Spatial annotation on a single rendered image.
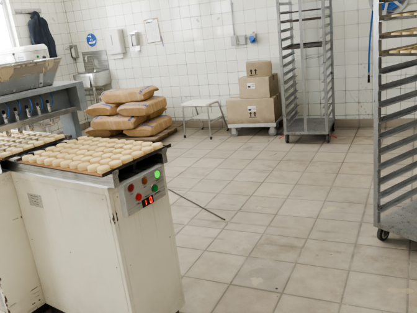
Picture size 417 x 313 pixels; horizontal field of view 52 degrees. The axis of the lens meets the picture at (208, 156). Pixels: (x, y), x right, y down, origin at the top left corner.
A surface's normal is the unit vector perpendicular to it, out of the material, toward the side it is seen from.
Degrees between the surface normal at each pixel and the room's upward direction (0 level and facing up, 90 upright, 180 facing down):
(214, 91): 90
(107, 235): 90
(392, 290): 0
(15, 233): 90
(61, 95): 90
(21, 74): 115
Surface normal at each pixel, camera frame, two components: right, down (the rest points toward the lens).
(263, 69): -0.07, 0.32
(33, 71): 0.79, 0.47
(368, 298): -0.11, -0.95
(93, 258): -0.57, 0.31
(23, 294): 0.82, 0.08
